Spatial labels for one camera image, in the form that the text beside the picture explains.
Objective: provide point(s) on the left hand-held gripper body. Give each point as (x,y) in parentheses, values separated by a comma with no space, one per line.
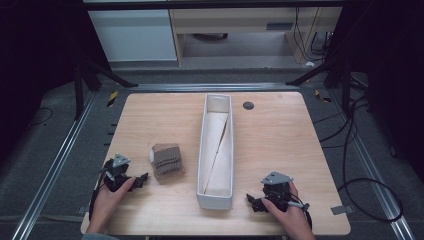
(115,173)

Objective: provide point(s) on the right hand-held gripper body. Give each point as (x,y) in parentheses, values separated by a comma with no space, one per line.
(276,190)

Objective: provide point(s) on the person's left hand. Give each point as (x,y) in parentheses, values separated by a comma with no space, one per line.
(106,203)

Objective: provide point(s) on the person's right hand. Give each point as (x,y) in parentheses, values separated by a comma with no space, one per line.
(293,220)

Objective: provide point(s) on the small white round object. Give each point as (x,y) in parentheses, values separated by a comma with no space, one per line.
(151,156)

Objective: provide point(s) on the stack of brown cardboard sleeves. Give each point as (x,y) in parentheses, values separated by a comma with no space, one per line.
(166,161)

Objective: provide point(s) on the long white box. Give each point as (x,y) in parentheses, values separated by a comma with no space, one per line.
(216,153)

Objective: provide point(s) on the grey tape piece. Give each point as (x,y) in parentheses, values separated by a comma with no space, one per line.
(342,210)

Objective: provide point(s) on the yellow black tape strip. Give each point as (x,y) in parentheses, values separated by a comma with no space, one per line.
(112,98)
(321,96)

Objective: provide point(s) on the grey table grommet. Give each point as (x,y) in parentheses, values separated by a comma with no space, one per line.
(248,105)

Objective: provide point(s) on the black metal stand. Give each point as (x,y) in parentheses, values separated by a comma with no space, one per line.
(336,71)
(85,73)

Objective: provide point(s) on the white cabinet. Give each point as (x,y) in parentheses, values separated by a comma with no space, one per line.
(133,35)

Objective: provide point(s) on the light wooden desk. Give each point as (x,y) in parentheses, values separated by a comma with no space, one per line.
(240,23)

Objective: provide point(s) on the aluminium floor rail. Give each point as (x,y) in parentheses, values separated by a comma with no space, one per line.
(213,87)
(53,166)
(370,166)

